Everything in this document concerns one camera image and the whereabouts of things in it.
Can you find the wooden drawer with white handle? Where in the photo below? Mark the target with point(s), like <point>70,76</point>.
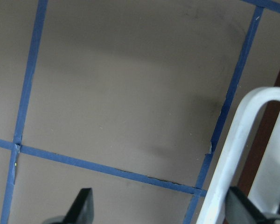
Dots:
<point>260,177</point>

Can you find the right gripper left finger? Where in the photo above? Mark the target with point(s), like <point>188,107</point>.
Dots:
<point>80,212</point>

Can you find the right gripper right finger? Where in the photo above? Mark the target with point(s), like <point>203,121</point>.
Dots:
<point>240,210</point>

